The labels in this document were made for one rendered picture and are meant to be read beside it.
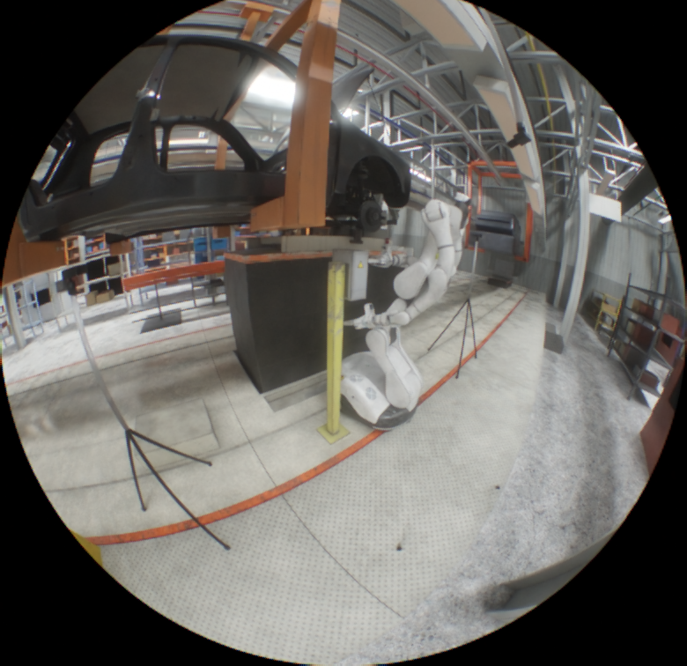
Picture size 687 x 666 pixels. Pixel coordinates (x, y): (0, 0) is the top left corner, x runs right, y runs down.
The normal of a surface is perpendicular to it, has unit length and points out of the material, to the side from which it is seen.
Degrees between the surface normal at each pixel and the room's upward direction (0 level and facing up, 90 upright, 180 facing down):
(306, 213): 90
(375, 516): 0
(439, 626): 0
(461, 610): 0
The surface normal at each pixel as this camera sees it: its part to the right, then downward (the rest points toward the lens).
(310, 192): 0.64, 0.30
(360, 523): 0.04, -0.93
